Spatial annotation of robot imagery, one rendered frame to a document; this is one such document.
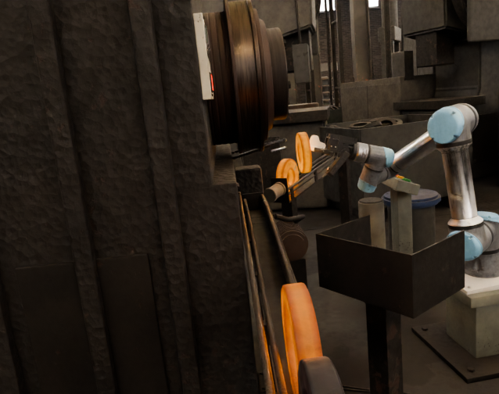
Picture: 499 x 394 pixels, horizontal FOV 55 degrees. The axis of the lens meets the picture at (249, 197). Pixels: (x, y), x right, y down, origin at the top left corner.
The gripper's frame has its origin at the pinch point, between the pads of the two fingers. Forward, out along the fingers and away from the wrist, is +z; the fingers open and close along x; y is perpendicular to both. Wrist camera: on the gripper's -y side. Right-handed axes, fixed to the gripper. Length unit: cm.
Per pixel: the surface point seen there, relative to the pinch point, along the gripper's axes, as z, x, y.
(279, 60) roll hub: 20, 43, 25
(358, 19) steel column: -214, -814, 240
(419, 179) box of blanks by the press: -130, -177, -15
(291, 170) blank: -0.1, -17.1, -11.1
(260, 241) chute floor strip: 16, 51, -27
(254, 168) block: 17.9, 8.3, -10.5
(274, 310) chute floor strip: 16, 90, -31
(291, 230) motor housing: -1.3, 3.2, -32.4
